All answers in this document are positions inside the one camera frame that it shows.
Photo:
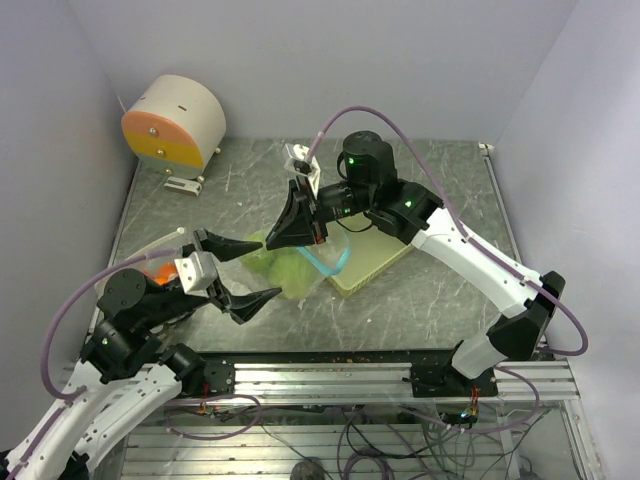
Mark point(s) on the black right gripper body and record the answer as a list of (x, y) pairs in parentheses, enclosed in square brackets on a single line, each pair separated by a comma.
[(344, 197)]

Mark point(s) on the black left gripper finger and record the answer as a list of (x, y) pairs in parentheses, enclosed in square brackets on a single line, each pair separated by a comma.
[(243, 308), (224, 249)]

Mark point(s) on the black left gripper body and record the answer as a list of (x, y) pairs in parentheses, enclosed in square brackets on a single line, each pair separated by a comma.
[(173, 305)]

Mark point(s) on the clear blue-zipper plastic bag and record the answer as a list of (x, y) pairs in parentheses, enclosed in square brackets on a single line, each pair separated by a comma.
[(328, 258)]

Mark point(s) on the clear polka dot zip bag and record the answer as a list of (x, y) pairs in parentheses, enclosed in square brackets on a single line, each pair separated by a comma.
[(175, 240)]

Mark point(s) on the light green cabbage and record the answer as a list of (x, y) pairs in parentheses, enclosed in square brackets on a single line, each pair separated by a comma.
[(259, 261)]

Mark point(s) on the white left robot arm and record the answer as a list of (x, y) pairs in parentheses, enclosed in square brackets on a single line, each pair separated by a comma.
[(123, 372)]

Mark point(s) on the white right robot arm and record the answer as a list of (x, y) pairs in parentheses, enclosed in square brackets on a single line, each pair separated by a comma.
[(412, 214)]

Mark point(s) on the pale green plastic basket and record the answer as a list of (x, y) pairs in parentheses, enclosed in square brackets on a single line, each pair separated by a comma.
[(372, 252)]

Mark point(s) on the round cream drawer cabinet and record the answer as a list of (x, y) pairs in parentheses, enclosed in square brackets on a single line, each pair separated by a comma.
[(175, 127)]

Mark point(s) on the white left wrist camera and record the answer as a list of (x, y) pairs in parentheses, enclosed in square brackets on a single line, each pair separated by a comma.
[(197, 272)]

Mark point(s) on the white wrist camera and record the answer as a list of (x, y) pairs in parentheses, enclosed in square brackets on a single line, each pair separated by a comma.
[(299, 162), (197, 272)]

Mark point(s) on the aluminium rail base frame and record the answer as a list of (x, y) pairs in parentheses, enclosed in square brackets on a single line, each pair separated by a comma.
[(408, 377)]

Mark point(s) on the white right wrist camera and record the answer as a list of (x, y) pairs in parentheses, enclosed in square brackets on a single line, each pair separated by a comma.
[(299, 162)]

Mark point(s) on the small white metal bracket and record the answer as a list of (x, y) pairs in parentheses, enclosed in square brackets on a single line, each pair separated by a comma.
[(183, 186)]

